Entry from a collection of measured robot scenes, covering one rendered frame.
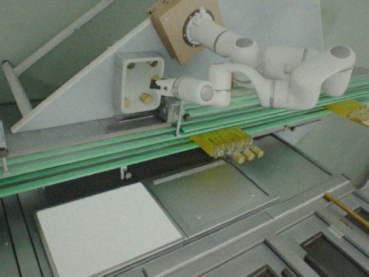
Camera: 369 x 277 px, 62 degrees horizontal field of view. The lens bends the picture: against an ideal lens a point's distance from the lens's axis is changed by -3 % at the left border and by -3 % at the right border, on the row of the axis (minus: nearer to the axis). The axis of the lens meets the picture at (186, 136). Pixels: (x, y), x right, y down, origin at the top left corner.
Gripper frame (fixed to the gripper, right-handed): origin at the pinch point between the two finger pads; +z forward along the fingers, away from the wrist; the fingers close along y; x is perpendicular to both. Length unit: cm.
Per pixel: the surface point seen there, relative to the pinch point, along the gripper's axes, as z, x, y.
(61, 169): 9.8, -27.8, -37.2
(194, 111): 1.8, -13.7, 17.0
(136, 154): 8.7, -29.1, -7.6
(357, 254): -58, -64, 49
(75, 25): 68, 24, -9
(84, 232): -10, -43, -37
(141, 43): 13.7, 14.1, 0.9
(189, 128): 3.0, -21.0, 15.0
